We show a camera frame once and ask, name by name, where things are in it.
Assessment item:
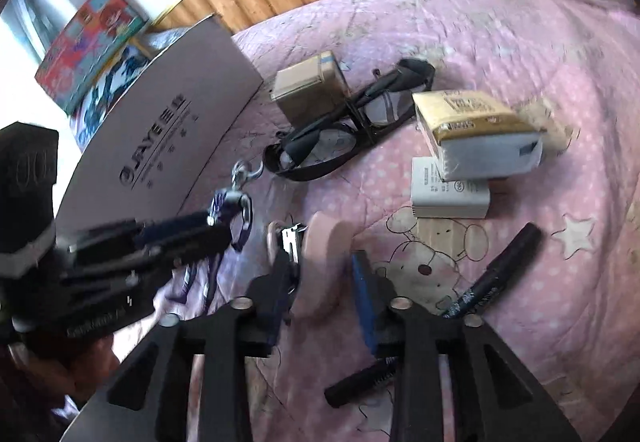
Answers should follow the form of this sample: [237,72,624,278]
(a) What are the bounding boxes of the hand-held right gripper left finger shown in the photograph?
[107,249,301,442]

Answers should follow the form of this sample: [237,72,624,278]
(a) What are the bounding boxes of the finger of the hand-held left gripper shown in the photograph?
[67,212,236,267]
[57,252,182,303]

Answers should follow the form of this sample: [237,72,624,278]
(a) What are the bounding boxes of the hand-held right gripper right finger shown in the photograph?
[350,249,581,442]

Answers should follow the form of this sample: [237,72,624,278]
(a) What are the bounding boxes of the purple action figure keychain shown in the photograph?
[172,161,265,315]

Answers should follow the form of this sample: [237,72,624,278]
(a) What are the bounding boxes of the black marker pen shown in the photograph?
[324,222,543,409]

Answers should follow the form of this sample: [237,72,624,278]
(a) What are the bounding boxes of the white cardboard box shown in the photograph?
[52,14,265,243]

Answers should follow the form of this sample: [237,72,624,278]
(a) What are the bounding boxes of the small white tube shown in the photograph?
[411,157,492,221]

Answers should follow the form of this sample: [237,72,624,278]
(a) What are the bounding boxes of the gold tin box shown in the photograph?
[270,50,353,123]

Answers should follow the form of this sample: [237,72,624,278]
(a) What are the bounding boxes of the white box with barcode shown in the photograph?
[412,90,545,183]

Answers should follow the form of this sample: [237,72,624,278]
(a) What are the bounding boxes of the small metal clip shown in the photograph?
[281,223,307,255]

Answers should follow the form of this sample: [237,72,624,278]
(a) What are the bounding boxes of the black glasses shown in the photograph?
[262,58,437,183]

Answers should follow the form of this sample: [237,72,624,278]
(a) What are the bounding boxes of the pink bear print blanket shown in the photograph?
[100,0,640,442]

